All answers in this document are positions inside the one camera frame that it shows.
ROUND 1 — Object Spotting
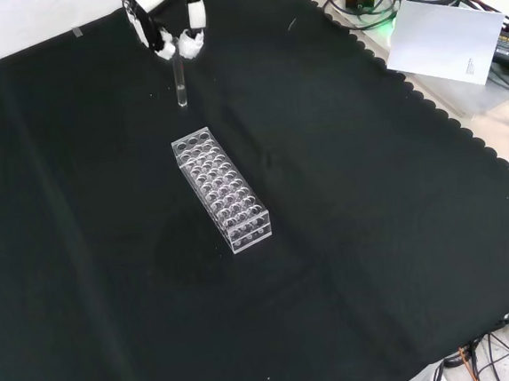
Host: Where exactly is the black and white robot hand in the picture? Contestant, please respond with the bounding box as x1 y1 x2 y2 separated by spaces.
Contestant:
118 0 213 67

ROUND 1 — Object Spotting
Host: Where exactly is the clear glass test tube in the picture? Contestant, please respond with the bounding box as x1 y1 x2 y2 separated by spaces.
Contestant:
170 35 190 109

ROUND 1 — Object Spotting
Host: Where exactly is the clear plastic test tube rack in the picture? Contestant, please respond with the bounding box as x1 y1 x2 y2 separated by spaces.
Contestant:
169 120 274 259

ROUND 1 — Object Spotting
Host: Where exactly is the black bench cloth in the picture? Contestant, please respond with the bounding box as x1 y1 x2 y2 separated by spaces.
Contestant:
0 0 509 381

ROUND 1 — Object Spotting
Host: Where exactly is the pale board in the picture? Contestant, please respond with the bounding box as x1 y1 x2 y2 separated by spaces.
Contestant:
379 0 509 95

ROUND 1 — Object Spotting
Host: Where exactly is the black cable bundle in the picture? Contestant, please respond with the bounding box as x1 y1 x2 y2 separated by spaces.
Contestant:
425 314 509 381

